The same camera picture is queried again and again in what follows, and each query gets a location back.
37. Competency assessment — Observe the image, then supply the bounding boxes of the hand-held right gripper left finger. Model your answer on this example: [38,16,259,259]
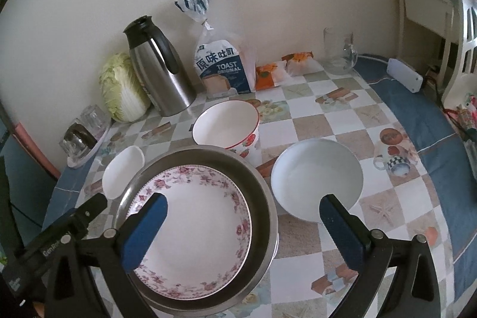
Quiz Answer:
[45,192,169,318]

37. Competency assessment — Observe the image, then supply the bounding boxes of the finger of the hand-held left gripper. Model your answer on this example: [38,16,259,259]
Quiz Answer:
[76,193,109,229]

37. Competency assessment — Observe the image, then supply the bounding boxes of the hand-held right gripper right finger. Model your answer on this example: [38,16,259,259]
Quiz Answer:
[319,193,442,318]

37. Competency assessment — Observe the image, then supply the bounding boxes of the round plate pink floral rim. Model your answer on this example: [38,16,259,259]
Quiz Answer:
[128,165,252,298]

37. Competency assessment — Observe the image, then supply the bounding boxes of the small white round bowl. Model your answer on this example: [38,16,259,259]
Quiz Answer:
[270,138,364,222]

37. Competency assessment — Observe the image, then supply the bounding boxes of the stainless steel basin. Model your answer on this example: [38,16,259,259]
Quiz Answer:
[116,148,280,317]

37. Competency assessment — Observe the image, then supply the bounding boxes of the white square bowl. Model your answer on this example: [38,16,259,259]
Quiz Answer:
[102,146,145,200]

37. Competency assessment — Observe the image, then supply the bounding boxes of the glass cups on tray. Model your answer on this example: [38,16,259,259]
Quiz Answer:
[67,120,112,168]

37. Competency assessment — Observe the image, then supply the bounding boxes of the clear glass cup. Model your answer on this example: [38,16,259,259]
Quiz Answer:
[80,106,109,138]
[61,139,86,159]

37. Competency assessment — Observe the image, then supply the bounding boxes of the glass teapot dark lid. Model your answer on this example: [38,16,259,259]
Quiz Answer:
[60,122,99,160]

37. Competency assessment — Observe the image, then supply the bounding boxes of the teal panel with pink edge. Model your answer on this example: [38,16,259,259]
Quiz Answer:
[0,122,60,240]

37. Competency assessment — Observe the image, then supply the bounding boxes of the checkered printed tablecloth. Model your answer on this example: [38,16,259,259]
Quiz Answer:
[41,53,477,318]

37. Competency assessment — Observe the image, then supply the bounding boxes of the napa cabbage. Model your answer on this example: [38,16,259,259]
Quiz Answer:
[99,52,151,123]

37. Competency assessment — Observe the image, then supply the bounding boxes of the strawberry print bowl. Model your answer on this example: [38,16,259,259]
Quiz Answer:
[191,100,260,166]

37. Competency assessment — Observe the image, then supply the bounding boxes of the stainless steel thermos jug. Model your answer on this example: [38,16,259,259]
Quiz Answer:
[123,15,197,117]

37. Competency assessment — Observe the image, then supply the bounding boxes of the white power strip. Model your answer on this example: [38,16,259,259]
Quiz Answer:
[387,58,424,93]

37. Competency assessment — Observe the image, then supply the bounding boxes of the orange snack packet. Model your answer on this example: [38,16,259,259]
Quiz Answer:
[255,62,287,91]

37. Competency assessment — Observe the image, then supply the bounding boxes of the pile of colourful magazines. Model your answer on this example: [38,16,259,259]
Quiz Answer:
[445,94,477,143]

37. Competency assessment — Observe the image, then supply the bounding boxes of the clear glass mug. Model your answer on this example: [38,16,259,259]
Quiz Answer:
[323,27,359,76]

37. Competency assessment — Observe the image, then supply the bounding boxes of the toast bread bag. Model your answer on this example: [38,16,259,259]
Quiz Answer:
[174,0,258,98]

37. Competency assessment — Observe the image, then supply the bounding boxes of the black power cable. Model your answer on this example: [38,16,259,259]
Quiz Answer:
[421,66,448,106]

